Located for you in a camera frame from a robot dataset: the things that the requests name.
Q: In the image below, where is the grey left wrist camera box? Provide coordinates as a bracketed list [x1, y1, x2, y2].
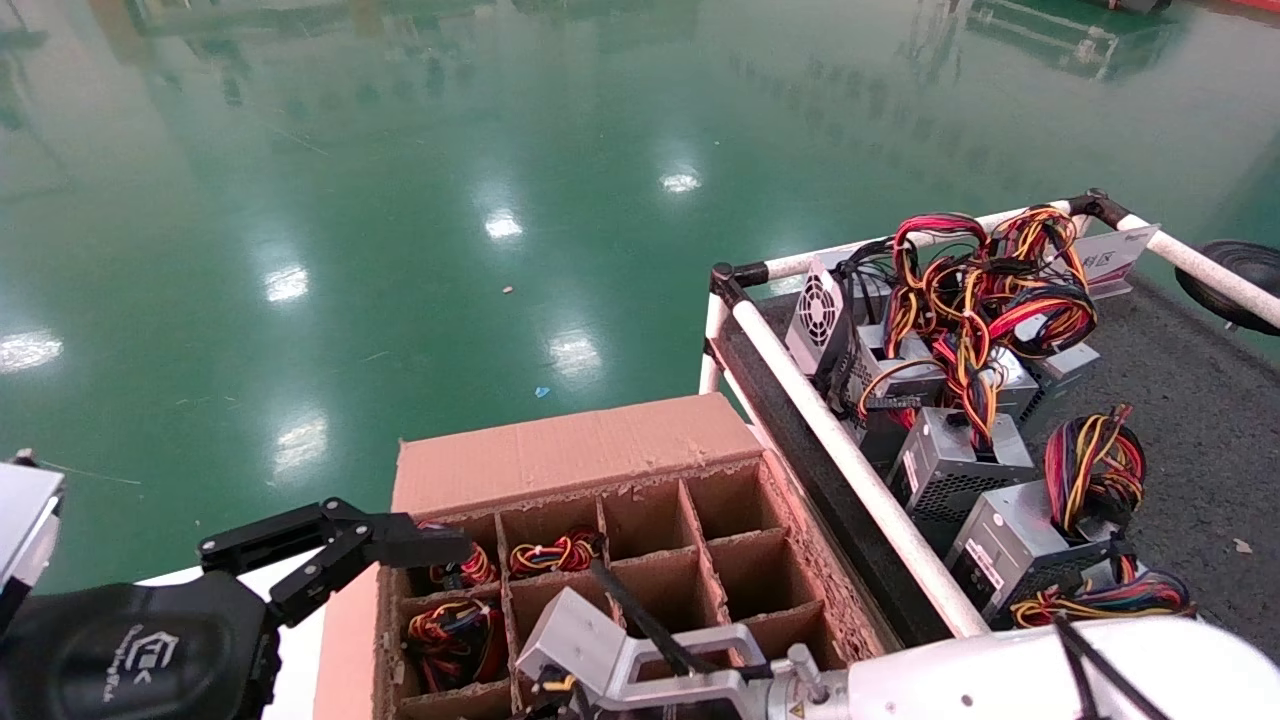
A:
[0, 462, 64, 606]

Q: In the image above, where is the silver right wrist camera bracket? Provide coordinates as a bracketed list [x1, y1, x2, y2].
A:
[515, 587, 851, 716]

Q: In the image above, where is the dark grey felt mat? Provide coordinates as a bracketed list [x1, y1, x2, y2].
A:
[740, 270, 1280, 661]

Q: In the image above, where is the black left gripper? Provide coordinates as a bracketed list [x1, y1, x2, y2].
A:
[0, 572, 284, 720]

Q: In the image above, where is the white label card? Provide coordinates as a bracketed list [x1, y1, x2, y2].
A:
[1072, 223, 1161, 301]

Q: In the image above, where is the black round object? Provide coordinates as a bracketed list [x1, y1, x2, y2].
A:
[1173, 240, 1280, 336]

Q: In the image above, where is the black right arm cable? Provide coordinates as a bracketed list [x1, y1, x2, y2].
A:
[1052, 617, 1169, 720]

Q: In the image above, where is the cardboard box with dividers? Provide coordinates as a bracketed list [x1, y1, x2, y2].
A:
[313, 393, 901, 720]

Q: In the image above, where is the white pipe frame cart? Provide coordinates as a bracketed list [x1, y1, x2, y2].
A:
[700, 188, 1280, 641]

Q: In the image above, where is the silver power supply with fan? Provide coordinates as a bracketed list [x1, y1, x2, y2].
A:
[785, 240, 901, 379]

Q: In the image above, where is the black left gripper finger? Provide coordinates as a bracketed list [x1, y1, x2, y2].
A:
[198, 497, 473, 629]

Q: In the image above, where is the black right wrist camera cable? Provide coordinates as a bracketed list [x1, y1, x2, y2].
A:
[588, 560, 696, 676]

